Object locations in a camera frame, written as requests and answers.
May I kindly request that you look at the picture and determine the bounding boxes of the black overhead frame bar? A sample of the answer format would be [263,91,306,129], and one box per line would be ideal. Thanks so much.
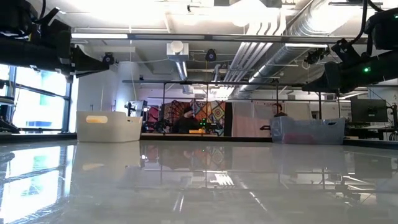
[71,32,371,43]

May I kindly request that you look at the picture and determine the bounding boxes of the black computer monitor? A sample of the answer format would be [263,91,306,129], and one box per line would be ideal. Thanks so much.
[350,98,389,123]

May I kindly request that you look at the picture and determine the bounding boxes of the colourful patterned tapestry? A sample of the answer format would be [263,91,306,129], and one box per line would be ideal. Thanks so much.
[161,99,226,136]

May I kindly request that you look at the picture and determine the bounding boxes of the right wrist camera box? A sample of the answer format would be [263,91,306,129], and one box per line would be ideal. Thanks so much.
[330,37,363,63]

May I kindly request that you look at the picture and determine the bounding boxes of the white plastic basket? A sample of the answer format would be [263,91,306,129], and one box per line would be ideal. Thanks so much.
[76,111,143,144]

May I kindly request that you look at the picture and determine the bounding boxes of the silver ventilation ducts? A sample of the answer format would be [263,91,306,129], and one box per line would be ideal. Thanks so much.
[223,0,330,100]

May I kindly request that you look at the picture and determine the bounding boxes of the grey plastic basket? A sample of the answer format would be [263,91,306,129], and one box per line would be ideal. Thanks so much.
[269,116,346,146]

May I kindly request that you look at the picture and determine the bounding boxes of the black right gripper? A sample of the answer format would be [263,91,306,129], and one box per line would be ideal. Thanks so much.
[303,61,345,93]

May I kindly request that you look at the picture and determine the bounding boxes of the black diagonal frame strut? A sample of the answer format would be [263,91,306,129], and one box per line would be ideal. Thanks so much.
[0,105,20,134]

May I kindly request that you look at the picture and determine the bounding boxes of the black table frame rail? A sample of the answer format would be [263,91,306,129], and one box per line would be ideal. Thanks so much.
[0,133,398,146]

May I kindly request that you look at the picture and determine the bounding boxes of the white ceiling fixture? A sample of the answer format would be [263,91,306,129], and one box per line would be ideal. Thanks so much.
[166,40,190,62]

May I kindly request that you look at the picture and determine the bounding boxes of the pink curtain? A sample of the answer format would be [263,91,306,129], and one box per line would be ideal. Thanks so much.
[231,101,274,138]

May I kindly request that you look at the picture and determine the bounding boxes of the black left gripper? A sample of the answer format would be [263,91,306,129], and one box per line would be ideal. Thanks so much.
[43,30,110,78]

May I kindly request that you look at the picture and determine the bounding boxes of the black window frame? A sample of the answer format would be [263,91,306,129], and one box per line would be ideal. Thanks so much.
[0,67,72,133]

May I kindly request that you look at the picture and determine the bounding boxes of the black pipe rack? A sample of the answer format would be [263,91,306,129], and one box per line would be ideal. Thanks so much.
[123,79,398,131]

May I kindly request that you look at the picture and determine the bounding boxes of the person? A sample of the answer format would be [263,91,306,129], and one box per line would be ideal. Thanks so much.
[177,106,201,134]
[272,103,289,118]

